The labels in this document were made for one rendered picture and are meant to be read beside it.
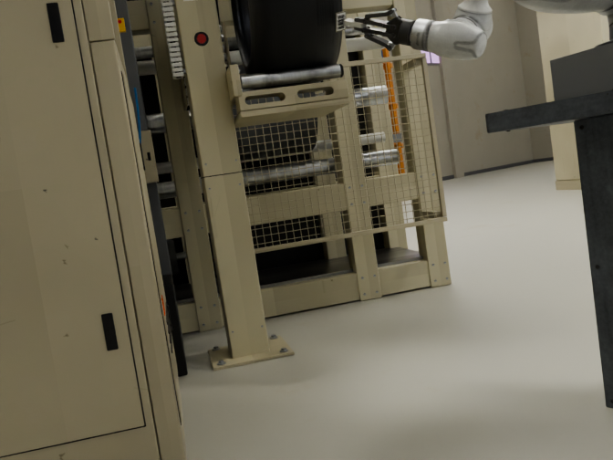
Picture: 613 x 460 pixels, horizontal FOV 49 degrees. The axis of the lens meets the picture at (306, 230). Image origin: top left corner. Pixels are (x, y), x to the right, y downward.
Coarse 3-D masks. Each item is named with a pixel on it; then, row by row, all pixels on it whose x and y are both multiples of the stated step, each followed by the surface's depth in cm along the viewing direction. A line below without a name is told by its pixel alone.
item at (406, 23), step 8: (400, 16) 201; (392, 24) 202; (400, 24) 199; (408, 24) 198; (392, 32) 203; (400, 32) 199; (408, 32) 198; (392, 40) 204; (400, 40) 200; (408, 40) 199
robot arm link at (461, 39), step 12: (432, 24) 194; (444, 24) 192; (456, 24) 191; (468, 24) 191; (432, 36) 193; (444, 36) 191; (456, 36) 189; (468, 36) 188; (480, 36) 188; (432, 48) 195; (444, 48) 192; (456, 48) 190; (468, 48) 189; (480, 48) 190
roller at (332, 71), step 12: (264, 72) 215; (276, 72) 215; (288, 72) 216; (300, 72) 216; (312, 72) 217; (324, 72) 218; (336, 72) 219; (252, 84) 214; (264, 84) 215; (276, 84) 216
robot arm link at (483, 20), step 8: (464, 0) 202; (472, 0) 199; (480, 0) 198; (464, 8) 199; (472, 8) 198; (480, 8) 198; (488, 8) 200; (456, 16) 201; (464, 16) 199; (472, 16) 199; (480, 16) 198; (488, 16) 200; (480, 24) 199; (488, 24) 201; (488, 32) 204
